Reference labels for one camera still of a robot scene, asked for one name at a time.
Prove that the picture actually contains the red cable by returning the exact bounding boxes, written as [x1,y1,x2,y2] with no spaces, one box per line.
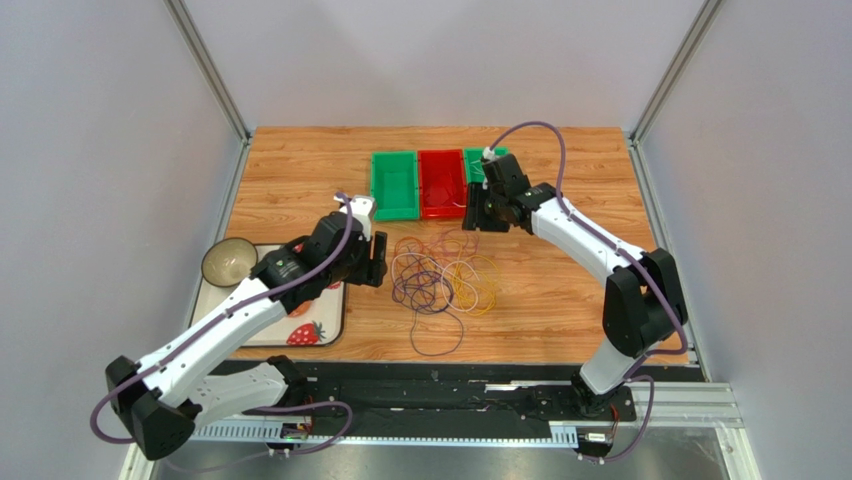
[425,182,464,208]

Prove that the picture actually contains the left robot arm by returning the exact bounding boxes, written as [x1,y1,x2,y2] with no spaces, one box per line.
[89,210,387,460]

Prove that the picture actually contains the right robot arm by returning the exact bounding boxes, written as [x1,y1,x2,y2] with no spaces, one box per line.
[463,148,688,418]

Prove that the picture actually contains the right green plastic bin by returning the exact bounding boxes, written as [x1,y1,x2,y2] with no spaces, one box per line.
[462,147,485,184]

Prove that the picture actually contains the green plastic bin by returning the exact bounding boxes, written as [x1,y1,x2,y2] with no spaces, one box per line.
[370,151,420,221]
[462,147,485,184]

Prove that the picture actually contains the red plastic bin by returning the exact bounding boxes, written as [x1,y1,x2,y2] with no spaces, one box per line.
[417,149,467,219]

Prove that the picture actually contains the strawberry print white tray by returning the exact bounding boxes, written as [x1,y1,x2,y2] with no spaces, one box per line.
[191,245,345,347]

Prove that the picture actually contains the orange mug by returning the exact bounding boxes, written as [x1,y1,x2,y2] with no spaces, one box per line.
[288,301,313,318]

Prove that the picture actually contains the left green plastic bin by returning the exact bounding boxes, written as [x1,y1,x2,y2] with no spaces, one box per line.
[370,151,420,221]

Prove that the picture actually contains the beige ceramic bowl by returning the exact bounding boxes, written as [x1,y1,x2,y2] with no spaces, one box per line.
[200,237,259,288]

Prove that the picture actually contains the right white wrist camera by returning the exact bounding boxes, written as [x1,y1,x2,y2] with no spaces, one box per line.
[480,147,498,164]

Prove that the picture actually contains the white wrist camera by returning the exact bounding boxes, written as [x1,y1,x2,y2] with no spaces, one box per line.
[330,192,377,241]
[480,147,498,164]

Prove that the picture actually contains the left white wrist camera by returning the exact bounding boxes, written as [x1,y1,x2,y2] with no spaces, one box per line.
[330,192,377,241]

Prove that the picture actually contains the pink cable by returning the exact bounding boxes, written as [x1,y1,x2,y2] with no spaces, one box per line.
[425,227,482,264]

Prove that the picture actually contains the yellow cable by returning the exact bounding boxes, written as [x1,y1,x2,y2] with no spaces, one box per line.
[447,254,501,317]

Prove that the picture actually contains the dark blue cable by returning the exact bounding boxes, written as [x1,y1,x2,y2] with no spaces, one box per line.
[391,269,466,357]

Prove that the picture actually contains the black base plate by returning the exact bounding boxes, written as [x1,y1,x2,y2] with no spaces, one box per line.
[279,362,638,440]

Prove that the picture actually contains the aluminium frame rail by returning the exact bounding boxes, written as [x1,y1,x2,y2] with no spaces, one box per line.
[125,382,760,479]

